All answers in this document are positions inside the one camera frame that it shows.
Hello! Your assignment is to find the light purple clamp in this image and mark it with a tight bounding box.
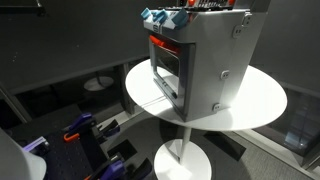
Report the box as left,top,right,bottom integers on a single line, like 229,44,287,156
22,135,51,155

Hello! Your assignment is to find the red toy oven door handle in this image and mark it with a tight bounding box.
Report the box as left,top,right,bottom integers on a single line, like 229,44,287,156
148,34,183,56

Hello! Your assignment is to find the purple clamp with orange tip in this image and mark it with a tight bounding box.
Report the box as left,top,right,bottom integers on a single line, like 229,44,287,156
62,112,98,144

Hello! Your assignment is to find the white disc stand base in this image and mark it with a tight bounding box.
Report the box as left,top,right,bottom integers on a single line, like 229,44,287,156
82,66,115,92

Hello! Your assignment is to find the grey toy oven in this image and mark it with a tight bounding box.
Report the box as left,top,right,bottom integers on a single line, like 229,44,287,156
142,0,272,123

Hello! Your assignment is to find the white round table pedestal base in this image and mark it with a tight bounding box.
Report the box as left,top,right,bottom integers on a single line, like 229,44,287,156
153,126,213,180

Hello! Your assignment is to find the black perforated mounting platform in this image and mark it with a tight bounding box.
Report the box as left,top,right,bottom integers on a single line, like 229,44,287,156
42,128,112,180

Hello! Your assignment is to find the black floor outlet cover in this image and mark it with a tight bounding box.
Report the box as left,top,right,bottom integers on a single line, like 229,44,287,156
107,138,138,162
202,130,247,162

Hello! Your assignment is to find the blue toy oven knob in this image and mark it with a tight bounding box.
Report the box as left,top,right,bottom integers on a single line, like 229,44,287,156
140,7,153,21
151,9,170,25
171,7,190,28

